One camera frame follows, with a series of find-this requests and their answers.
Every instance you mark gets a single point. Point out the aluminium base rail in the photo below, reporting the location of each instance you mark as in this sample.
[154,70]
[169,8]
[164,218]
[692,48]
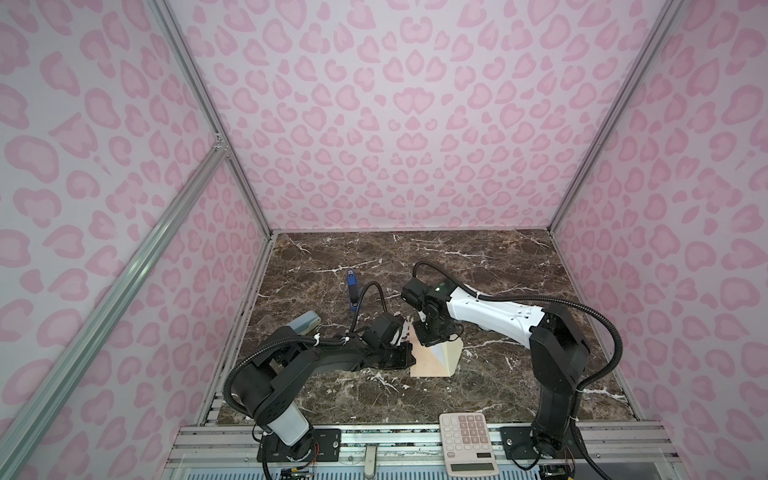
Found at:
[624,450]

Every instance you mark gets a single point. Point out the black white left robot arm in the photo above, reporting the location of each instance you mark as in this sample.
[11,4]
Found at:
[265,385]

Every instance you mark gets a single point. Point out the peach pink envelope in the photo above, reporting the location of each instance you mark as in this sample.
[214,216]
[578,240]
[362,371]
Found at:
[426,365]

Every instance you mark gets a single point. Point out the white letter paper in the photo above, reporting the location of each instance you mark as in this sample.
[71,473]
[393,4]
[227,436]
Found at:
[440,354]

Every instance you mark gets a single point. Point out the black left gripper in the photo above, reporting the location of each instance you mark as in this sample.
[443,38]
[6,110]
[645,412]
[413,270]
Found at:
[405,363]

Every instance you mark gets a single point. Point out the diagonal aluminium frame bar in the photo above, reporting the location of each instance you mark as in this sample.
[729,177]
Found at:
[38,414]

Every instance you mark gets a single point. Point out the pink white calculator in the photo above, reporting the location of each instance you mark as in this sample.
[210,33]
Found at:
[466,446]

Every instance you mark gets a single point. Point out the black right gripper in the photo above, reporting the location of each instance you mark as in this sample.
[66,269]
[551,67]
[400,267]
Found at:
[430,341]

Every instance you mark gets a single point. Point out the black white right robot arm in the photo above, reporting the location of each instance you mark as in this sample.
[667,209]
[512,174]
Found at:
[558,348]

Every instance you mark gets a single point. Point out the white clip on rail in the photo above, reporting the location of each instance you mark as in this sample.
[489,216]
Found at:
[370,462]

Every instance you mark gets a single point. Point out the grey blue rectangular box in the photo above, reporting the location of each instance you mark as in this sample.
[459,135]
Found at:
[305,323]

